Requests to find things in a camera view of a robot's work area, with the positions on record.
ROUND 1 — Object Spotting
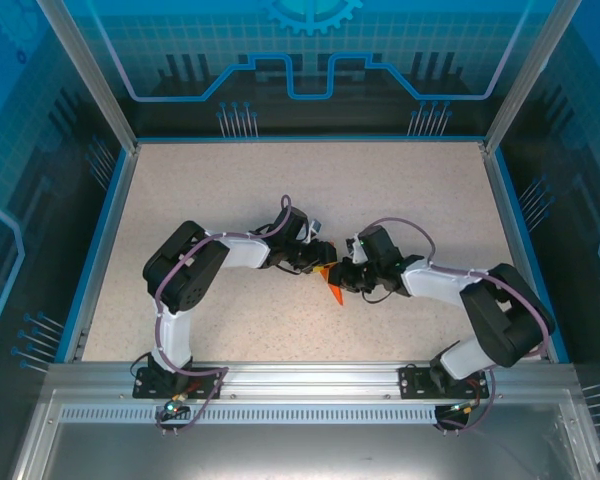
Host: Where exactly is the orange square paper sheet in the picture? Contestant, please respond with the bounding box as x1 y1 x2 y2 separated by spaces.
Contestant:
315 267 347 307

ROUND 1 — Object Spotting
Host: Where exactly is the blue table edge strip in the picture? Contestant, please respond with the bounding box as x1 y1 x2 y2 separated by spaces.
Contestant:
493 147 570 364
53 147 131 364

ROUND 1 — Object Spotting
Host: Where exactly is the grey metal shelf plate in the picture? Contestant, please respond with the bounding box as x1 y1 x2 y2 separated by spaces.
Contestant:
9 399 600 480

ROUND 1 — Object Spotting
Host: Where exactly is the aluminium mounting rail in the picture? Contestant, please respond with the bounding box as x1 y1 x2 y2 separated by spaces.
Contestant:
47 360 579 401

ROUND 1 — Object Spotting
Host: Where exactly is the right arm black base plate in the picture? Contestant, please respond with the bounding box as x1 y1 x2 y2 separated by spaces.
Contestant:
398 364 491 400

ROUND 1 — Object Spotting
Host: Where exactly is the slotted metal cable duct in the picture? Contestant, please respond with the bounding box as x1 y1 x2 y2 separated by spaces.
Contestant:
59 405 564 425

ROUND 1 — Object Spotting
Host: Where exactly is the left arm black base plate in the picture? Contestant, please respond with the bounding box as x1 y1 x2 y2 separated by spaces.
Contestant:
132 366 225 400

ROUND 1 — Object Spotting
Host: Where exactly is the cable plug with orange wires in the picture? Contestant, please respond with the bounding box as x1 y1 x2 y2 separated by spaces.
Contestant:
448 399 482 416

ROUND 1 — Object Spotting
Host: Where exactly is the cable plug with green light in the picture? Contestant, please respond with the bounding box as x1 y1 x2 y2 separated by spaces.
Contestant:
163 393 190 417

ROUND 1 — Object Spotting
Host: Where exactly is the aluminium frame post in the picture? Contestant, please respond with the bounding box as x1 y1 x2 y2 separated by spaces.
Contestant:
35 0 140 154
483 0 584 154

